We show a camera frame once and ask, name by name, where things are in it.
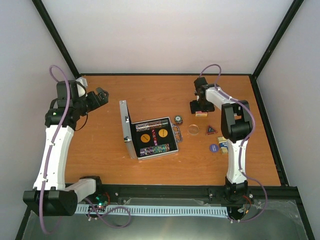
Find green led circuit board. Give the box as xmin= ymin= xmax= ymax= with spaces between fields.
xmin=95 ymin=192 xmax=111 ymax=209

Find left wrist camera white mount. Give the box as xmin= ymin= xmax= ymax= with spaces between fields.
xmin=75 ymin=77 xmax=88 ymax=98

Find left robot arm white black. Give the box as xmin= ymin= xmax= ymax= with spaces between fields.
xmin=22 ymin=77 xmax=109 ymax=217

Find clear round acrylic disc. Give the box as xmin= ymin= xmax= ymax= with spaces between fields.
xmin=188 ymin=124 xmax=200 ymax=136

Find light blue cable duct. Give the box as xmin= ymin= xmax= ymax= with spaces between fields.
xmin=74 ymin=203 xmax=230 ymax=218

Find black frame post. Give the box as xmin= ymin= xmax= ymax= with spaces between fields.
xmin=32 ymin=0 xmax=81 ymax=78
xmin=251 ymin=0 xmax=305 ymax=78

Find right black frame post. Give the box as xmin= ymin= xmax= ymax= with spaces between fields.
xmin=251 ymin=0 xmax=305 ymax=78

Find upper poker chip row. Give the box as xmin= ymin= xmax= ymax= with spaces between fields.
xmin=135 ymin=119 xmax=169 ymax=132

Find red playing card box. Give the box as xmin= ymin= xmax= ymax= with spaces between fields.
xmin=195 ymin=111 xmax=208 ymax=117

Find yellow round dealer button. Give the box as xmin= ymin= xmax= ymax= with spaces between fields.
xmin=158 ymin=128 xmax=168 ymax=138

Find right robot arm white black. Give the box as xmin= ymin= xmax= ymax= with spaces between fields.
xmin=190 ymin=77 xmax=255 ymax=203

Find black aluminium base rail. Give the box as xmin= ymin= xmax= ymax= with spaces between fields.
xmin=100 ymin=184 xmax=302 ymax=206

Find blue round dealer button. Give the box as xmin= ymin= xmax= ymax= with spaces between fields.
xmin=209 ymin=144 xmax=220 ymax=153

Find red triangular dealer marker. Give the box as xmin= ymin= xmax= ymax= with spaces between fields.
xmin=205 ymin=125 xmax=218 ymax=135

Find left black frame post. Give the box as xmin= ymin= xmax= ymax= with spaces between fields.
xmin=32 ymin=0 xmax=81 ymax=78

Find lower poker chip row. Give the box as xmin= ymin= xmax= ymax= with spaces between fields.
xmin=139 ymin=143 xmax=170 ymax=157

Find aluminium poker case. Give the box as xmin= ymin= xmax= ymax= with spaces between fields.
xmin=119 ymin=100 xmax=183 ymax=161

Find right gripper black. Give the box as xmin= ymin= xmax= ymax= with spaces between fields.
xmin=189 ymin=99 xmax=215 ymax=115

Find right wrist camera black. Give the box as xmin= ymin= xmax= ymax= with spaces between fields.
xmin=193 ymin=76 xmax=208 ymax=97

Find poker chip row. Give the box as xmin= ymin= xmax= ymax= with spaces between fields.
xmin=135 ymin=119 xmax=169 ymax=132
xmin=139 ymin=143 xmax=170 ymax=157

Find black table edge frame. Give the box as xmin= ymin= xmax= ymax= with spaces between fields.
xmin=66 ymin=73 xmax=287 ymax=187

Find red dice row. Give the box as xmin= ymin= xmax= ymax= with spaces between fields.
xmin=151 ymin=129 xmax=158 ymax=146

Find blue gold playing card box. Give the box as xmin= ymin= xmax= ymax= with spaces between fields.
xmin=217 ymin=136 xmax=229 ymax=154

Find small poker chip stack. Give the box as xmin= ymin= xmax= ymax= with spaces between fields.
xmin=174 ymin=115 xmax=183 ymax=126

